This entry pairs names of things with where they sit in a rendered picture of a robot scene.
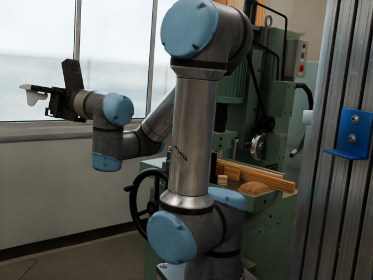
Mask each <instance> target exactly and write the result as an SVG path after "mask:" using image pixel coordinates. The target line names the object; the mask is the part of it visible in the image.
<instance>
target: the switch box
mask: <svg viewBox="0 0 373 280"><path fill-rule="evenodd" d="M303 44H305V45H306V47H305V48H303ZM308 46H309V41H305V40H301V39H286V51H285V67H284V76H286V77H300V78H304V76H305V68H306V59H307V55H308ZM302 49H304V50H305V51H301V50H302ZM302 53H304V54H305V56H304V58H302V57H301V54H302ZM300 59H303V60H304V61H300ZM301 65H304V70H303V72H301V71H300V66H301ZM299 72H301V73H302V74H299Z"/></svg>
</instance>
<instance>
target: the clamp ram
mask: <svg viewBox="0 0 373 280"><path fill-rule="evenodd" d="M216 158H217V153H214V152H212V153H211V173H210V174H211V175H215V169H216Z"/></svg>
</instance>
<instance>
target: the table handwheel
mask: <svg viewBox="0 0 373 280"><path fill-rule="evenodd" d="M149 176H155V193H154V199H152V200H150V201H149V202H148V203H147V209H145V210H143V211H140V212H138V210H137V191H138V188H137V189H135V190H133V191H130V194H129V207H130V213H131V216H132V219H133V222H134V224H135V226H136V228H137V230H138V232H139V233H140V234H141V235H142V236H143V237H144V238H145V239H146V240H147V241H148V237H147V230H146V229H145V227H144V226H143V224H142V222H141V220H140V218H139V217H140V216H142V215H144V214H146V213H149V214H150V215H151V216H152V215H153V214H154V213H155V212H158V211H159V203H160V198H159V182H160V178H161V179H163V180H164V181H166V182H167V184H168V181H169V174H168V173H167V172H165V171H163V170H161V169H157V168H149V169H145V170H144V171H142V172H140V173H139V174H138V175H137V176H136V178H135V180H134V181H133V183H132V184H137V185H138V187H139V185H140V184H141V182H142V181H143V179H145V178H147V177H149Z"/></svg>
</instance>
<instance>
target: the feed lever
mask: <svg viewBox="0 0 373 280"><path fill-rule="evenodd" d="M246 58H247V61H248V65H249V68H250V72H251V76H252V79H253V82H254V86H255V90H256V94H257V97H258V100H259V104H260V108H261V112H262V114H263V116H261V117H260V119H259V121H258V127H259V129H260V130H264V131H270V132H275V131H274V127H275V119H274V118H273V117H267V116H266V113H265V109H264V105H263V102H262V99H261V95H260V91H259V87H258V83H257V80H256V76H255V72H254V69H253V65H252V62H251V58H250V54H249V52H248V54H247V55H246Z"/></svg>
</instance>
